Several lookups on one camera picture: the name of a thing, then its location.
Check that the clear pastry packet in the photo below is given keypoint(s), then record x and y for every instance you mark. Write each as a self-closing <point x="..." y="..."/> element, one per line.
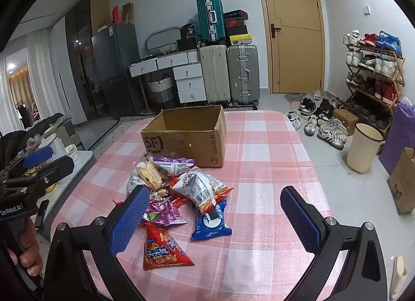
<point x="150" y="174"/>

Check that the dark glass cabinet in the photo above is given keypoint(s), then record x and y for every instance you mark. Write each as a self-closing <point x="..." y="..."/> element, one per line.
<point x="79" y="61"/>

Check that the grey and white wicker basket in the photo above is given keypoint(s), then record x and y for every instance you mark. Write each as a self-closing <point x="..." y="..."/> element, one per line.
<point x="162" y="88"/>

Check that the dark grey refrigerator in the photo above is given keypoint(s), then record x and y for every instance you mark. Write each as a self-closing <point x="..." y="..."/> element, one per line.
<point x="116" y="67"/>

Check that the white curtain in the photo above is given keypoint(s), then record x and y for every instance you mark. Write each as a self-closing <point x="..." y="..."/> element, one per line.
<point x="42" y="70"/>

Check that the blue cookie packet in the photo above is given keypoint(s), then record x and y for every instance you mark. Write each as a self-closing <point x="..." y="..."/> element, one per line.
<point x="210" y="223"/>

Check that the oval mirror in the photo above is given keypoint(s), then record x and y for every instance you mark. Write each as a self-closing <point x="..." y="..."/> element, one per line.
<point x="152" y="40"/>

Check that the silver snack packet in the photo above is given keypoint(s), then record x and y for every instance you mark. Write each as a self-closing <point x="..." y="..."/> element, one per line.
<point x="135" y="181"/>

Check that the brown carton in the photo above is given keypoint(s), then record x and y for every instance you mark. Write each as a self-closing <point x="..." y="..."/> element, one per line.
<point x="128" y="13"/>

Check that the person's left hand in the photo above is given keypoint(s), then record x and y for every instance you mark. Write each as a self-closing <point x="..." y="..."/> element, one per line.
<point x="30" y="246"/>

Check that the black and red shoe box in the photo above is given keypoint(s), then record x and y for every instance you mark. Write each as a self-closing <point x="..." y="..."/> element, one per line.
<point x="236" y="23"/>

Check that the plain red snack packet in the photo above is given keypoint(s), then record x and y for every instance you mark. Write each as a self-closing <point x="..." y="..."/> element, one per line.
<point x="181" y="201"/>

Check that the small cardboard box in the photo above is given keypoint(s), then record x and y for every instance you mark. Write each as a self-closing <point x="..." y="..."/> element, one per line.
<point x="345" y="119"/>
<point x="403" y="181"/>

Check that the grey door mat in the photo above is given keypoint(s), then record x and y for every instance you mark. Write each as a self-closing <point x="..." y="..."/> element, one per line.
<point x="293" y="100"/>

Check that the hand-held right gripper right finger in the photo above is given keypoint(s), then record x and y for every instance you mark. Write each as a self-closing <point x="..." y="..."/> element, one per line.
<point x="300" y="220"/>

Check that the purple bag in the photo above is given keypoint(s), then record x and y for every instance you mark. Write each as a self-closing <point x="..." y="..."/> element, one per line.
<point x="398" y="132"/>

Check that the shoe rack with shoes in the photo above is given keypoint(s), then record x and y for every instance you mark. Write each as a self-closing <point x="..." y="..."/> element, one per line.
<point x="385" y="64"/>

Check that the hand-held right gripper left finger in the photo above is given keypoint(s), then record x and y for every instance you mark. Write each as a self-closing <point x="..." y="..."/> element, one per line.
<point x="129" y="220"/>

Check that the pink checked tablecloth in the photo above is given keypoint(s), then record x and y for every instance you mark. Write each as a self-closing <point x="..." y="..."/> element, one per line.
<point x="266" y="158"/>

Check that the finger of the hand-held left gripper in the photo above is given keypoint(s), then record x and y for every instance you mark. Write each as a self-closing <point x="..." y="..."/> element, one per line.
<point x="55" y="168"/>
<point x="37" y="156"/>

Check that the black and white patterned rug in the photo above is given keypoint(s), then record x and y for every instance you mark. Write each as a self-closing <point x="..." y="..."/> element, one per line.
<point x="129" y="119"/>

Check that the red triangular snack packet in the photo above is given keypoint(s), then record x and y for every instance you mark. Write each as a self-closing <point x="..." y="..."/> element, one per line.
<point x="162" y="252"/>

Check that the scattered pile of sneakers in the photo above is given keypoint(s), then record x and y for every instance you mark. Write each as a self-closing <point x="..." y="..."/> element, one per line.
<point x="327" y="126"/>

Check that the small black device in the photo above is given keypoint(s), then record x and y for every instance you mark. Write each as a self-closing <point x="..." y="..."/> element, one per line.
<point x="42" y="211"/>

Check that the beige slipper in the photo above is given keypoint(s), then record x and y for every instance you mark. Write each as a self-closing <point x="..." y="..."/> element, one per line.
<point x="398" y="275"/>

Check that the teal suitcase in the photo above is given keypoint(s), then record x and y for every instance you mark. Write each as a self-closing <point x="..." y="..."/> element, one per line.
<point x="207" y="18"/>

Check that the red paper bag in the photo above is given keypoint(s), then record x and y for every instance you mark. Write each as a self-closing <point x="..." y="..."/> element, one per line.
<point x="115" y="15"/>

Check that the black jacket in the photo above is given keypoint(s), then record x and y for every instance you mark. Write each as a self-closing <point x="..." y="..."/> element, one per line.
<point x="19" y="138"/>

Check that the beige suitcase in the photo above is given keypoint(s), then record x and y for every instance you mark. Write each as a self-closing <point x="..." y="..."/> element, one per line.
<point x="214" y="74"/>

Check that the white dresser with drawers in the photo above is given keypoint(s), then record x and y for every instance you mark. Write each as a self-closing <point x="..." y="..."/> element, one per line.
<point x="189" y="74"/>

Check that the white side table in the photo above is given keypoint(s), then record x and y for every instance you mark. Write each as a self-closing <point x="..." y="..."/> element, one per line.
<point x="81" y="164"/>

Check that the large white red-edged snack packet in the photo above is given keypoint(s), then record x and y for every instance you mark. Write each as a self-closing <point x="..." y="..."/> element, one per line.
<point x="201" y="187"/>

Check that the brown cardboard box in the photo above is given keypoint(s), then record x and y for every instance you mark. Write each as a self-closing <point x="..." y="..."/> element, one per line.
<point x="181" y="145"/>

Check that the purple and green snack packet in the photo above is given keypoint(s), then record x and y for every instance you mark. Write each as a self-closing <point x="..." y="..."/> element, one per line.
<point x="162" y="213"/>

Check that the black bag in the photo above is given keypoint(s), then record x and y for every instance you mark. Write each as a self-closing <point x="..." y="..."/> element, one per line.
<point x="186" y="35"/>

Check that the tan wooden door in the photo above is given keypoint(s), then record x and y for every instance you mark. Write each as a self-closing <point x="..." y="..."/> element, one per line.
<point x="291" y="44"/>

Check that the cream trash bin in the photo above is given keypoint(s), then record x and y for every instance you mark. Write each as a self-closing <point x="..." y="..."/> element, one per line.
<point x="361" y="148"/>

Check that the white light switch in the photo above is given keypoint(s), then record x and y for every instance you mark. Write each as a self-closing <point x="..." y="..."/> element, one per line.
<point x="367" y="10"/>

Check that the silver suitcase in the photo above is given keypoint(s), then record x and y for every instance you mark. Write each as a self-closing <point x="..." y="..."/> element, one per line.
<point x="243" y="74"/>

